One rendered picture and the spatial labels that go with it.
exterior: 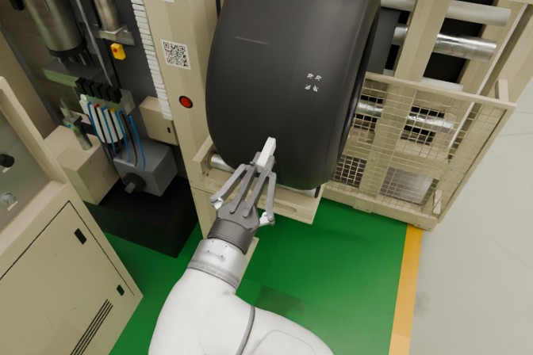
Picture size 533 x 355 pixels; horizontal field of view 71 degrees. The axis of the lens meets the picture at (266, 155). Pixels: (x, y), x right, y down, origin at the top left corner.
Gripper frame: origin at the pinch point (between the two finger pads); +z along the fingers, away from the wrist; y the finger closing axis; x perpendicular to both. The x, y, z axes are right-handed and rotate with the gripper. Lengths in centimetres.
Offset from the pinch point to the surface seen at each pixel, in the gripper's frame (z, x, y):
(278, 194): 10.3, 36.9, 2.0
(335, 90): 12.1, -9.6, -10.0
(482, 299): 33, 128, -89
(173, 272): -6, 122, 54
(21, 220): -24, 28, 64
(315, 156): 4.6, 2.8, -8.9
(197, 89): 22.2, 12.8, 29.6
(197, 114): 20.7, 22.7, 31.1
